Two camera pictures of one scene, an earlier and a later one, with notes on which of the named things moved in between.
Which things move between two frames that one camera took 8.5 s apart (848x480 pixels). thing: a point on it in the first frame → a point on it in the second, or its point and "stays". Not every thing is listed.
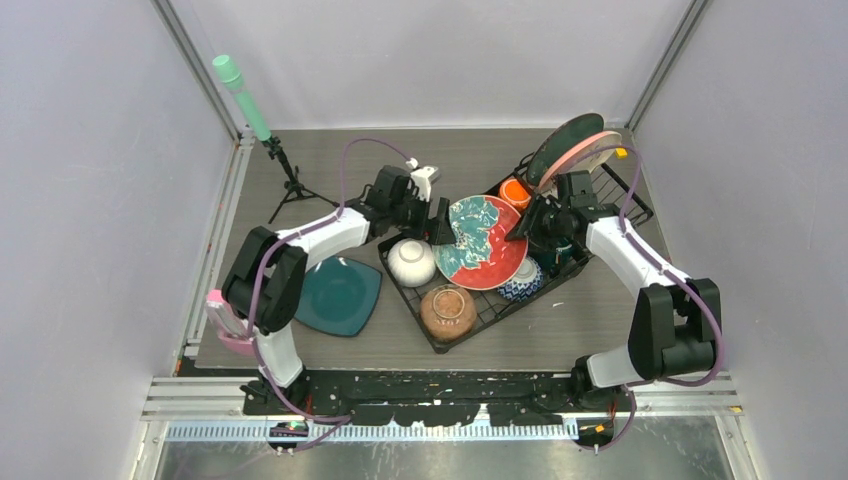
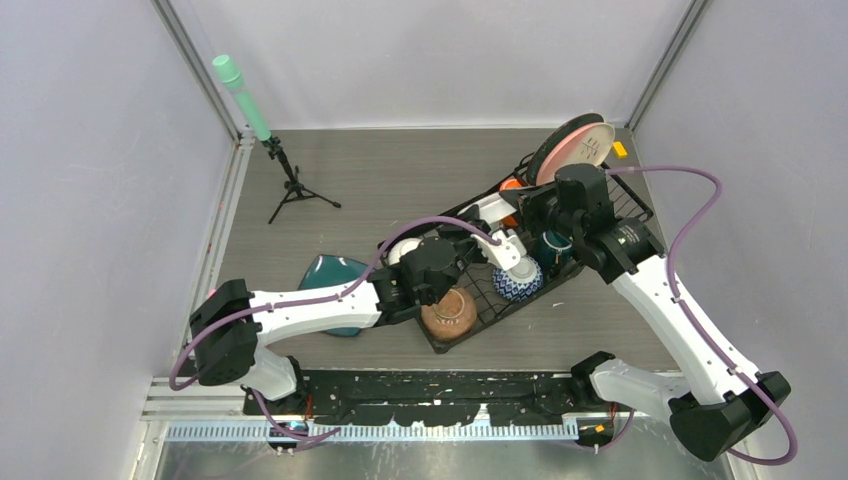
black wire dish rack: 509,239 stays
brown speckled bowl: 448,312 stays
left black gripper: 438,230 → 479,249
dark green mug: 557,257 stays
